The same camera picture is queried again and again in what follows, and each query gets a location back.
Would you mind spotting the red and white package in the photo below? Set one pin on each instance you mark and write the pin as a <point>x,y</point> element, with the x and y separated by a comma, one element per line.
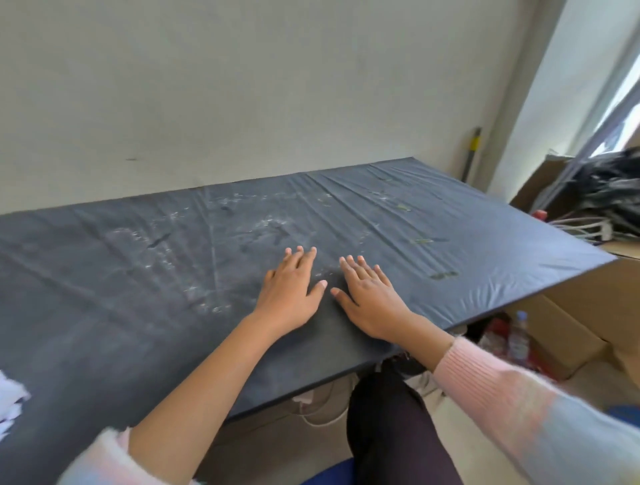
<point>495,337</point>

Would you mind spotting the red capped item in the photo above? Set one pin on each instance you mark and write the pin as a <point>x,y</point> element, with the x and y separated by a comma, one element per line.
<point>540,215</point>

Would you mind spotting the person's black trousers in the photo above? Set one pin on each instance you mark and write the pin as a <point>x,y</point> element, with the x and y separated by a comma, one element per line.
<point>395,429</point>

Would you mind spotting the grey pole yellow band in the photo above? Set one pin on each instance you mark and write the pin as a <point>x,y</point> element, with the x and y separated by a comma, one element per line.
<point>471,155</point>

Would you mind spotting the gathered paper scraps pile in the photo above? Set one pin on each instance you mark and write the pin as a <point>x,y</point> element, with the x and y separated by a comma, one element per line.
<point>10,399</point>

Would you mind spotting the person's left hand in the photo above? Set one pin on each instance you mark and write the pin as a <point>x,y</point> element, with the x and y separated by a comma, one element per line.
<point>290,300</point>

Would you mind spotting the person's left forearm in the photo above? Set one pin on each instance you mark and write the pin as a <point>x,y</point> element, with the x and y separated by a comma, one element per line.
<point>200,404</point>

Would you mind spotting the bright window pale frame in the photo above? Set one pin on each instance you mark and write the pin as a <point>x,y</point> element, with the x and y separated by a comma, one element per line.
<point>620,90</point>

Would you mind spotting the grey metal rail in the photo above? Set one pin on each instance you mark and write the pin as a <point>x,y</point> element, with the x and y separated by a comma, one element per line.
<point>590,150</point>

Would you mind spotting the crumpled black plastic bag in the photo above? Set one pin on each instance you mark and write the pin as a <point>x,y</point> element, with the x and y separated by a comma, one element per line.
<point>615,190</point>

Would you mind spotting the person's right hand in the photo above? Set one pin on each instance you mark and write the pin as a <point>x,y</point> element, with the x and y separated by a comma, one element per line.
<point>375,305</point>

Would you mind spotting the grey wall pipe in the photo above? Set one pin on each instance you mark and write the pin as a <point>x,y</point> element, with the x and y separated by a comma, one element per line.
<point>515,90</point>

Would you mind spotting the large printed cardboard box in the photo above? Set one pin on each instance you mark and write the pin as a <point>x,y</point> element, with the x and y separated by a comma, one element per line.
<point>610,295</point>

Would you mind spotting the dark grey covered table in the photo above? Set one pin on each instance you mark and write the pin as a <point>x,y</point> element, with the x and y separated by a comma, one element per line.
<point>100,300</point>

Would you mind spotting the clear plastic bottle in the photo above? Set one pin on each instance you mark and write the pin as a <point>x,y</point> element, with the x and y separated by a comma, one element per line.
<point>519,340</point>

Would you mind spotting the person's right forearm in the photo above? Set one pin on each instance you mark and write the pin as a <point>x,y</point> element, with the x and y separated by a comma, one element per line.
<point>525,399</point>

